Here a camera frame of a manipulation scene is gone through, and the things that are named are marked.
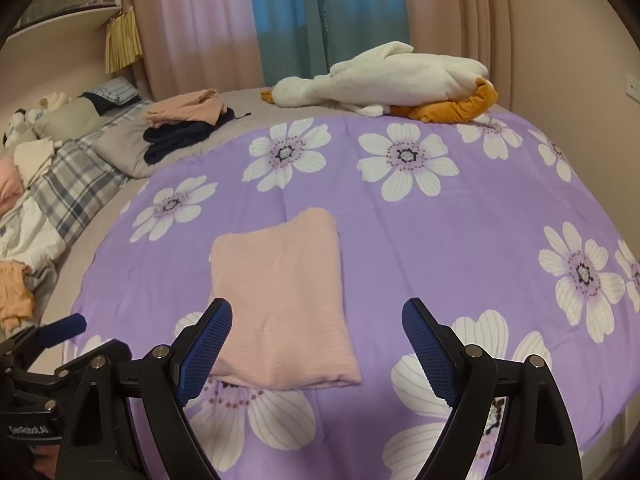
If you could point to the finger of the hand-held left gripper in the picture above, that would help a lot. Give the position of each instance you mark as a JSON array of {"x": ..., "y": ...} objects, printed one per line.
[
  {"x": 65, "y": 324},
  {"x": 107, "y": 350}
]

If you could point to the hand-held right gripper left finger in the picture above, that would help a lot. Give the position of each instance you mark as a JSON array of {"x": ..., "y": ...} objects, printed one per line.
[{"x": 207, "y": 345}]

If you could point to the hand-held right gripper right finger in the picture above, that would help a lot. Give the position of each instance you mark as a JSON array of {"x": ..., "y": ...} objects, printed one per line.
[{"x": 427, "y": 350}]

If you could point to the pink knit sweater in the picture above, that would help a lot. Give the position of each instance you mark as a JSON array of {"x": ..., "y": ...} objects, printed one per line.
[{"x": 290, "y": 285}]

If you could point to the orange cloth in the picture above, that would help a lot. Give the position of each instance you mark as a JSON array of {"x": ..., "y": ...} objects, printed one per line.
[{"x": 15, "y": 295}]

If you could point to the purple floral blanket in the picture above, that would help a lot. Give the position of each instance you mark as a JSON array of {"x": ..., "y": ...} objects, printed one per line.
[{"x": 425, "y": 240}]

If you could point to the plaid quilt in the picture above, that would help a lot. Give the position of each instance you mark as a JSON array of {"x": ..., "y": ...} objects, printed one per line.
[{"x": 75, "y": 180}]

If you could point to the pink cloth bundle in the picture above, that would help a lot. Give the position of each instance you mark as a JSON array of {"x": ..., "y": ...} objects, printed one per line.
[{"x": 10, "y": 185}]

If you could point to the cream cloth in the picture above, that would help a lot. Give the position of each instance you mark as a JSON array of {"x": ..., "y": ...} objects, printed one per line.
[{"x": 32, "y": 157}]

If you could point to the grey pillow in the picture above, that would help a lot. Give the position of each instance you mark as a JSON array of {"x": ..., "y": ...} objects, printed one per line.
[{"x": 120, "y": 147}]

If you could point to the black and white plush toy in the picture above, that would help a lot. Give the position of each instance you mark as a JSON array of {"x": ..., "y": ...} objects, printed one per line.
[{"x": 17, "y": 127}]

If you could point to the beige pillow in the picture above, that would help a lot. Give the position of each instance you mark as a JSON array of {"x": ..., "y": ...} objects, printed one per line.
[{"x": 70, "y": 120}]

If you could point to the navy garment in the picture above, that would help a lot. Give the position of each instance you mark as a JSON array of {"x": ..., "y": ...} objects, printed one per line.
[{"x": 180, "y": 140}]

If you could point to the cream plush toy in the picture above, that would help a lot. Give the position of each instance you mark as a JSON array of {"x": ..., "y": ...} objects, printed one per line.
[{"x": 54, "y": 101}]

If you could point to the blue striped pillow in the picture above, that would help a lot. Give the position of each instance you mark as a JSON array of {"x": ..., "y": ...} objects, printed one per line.
[{"x": 115, "y": 92}]

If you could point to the folded pink garment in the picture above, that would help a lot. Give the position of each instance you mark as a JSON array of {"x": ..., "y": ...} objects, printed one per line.
[{"x": 185, "y": 107}]

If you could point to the white goose plush toy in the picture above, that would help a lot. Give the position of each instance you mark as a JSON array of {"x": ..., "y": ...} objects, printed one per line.
[{"x": 400, "y": 80}]

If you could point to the yellow tasselled cloth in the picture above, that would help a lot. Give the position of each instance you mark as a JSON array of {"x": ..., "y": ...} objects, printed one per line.
[{"x": 123, "y": 40}]

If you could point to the blue curtain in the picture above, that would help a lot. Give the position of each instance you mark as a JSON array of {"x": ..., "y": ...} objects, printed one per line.
[{"x": 320, "y": 15}]

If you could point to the white wall shelf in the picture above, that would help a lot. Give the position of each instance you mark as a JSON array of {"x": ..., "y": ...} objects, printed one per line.
[{"x": 75, "y": 0}]

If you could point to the white wall socket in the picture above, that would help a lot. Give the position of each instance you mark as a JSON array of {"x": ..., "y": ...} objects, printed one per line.
[{"x": 634, "y": 84}]

